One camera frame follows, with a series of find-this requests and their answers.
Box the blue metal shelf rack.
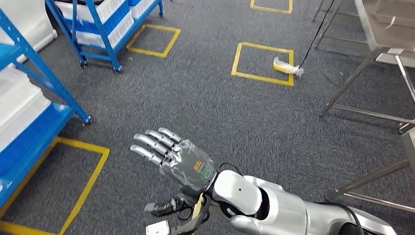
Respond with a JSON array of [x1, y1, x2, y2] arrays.
[[45, 0, 164, 73], [0, 8, 93, 208]]

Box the yellow item in clear bag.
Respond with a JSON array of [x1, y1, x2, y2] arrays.
[[273, 56, 304, 77]]

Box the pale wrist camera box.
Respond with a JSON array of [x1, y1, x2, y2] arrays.
[[146, 220, 170, 235]]

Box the stainless steel table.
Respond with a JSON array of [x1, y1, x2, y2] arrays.
[[313, 0, 415, 134]]

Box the white board panel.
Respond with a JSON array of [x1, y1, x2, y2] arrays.
[[376, 51, 415, 67]]

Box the black plastic part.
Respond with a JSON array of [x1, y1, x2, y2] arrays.
[[56, 0, 104, 5]]

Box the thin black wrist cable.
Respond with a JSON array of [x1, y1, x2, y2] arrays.
[[219, 162, 244, 177]]

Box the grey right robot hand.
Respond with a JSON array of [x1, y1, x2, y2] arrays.
[[129, 127, 216, 217]]

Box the black camera bracket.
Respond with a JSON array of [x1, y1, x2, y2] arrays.
[[168, 193, 211, 235]]

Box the stainless steel workbench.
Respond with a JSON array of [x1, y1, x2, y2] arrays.
[[325, 126, 415, 213]]

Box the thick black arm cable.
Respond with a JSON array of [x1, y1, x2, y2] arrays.
[[316, 201, 366, 235]]

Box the long black floor cable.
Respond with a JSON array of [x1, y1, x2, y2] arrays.
[[298, 0, 336, 69]]

